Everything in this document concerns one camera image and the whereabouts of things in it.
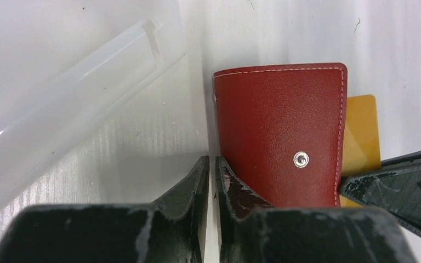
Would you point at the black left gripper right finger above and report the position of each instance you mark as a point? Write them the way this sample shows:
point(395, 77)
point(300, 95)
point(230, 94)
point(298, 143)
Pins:
point(253, 230)

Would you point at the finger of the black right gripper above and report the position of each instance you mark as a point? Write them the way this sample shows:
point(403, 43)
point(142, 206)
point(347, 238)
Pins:
point(394, 187)

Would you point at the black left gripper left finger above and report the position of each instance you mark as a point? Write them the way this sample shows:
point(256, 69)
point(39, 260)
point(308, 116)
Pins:
point(165, 230)

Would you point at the yellow credit card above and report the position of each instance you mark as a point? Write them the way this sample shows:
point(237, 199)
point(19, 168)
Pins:
point(361, 147)

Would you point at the red leather card holder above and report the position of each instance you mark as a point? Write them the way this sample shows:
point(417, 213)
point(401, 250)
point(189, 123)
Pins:
point(281, 129)

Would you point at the white plastic card box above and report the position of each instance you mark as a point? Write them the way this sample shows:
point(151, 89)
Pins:
point(65, 66)

